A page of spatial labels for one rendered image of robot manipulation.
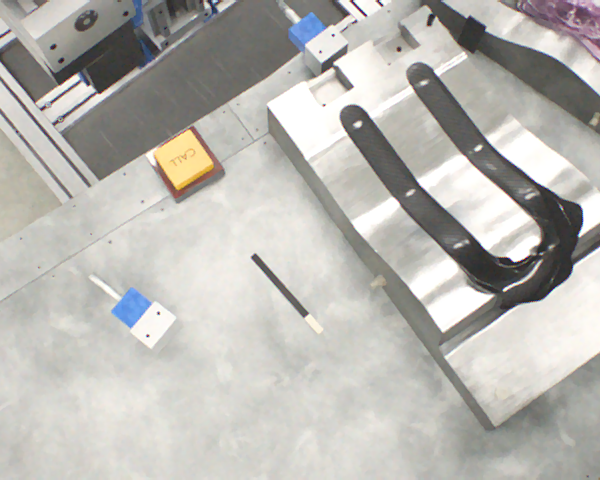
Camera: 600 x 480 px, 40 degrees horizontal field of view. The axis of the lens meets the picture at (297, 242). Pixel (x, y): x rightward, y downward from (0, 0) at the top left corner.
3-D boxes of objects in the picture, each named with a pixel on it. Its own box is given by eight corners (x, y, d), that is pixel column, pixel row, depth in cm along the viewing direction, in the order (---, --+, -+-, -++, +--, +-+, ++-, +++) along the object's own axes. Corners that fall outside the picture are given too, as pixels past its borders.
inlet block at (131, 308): (83, 294, 111) (73, 285, 106) (108, 265, 112) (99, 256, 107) (158, 354, 109) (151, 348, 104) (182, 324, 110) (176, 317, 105)
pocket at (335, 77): (301, 94, 113) (302, 81, 110) (333, 74, 114) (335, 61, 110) (320, 119, 112) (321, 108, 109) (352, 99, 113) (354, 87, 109)
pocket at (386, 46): (366, 53, 115) (368, 40, 111) (397, 34, 116) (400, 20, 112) (385, 78, 114) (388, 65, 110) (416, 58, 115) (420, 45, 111)
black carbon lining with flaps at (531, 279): (329, 122, 110) (332, 90, 101) (427, 60, 113) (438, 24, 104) (490, 337, 103) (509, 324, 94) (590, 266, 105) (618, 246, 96)
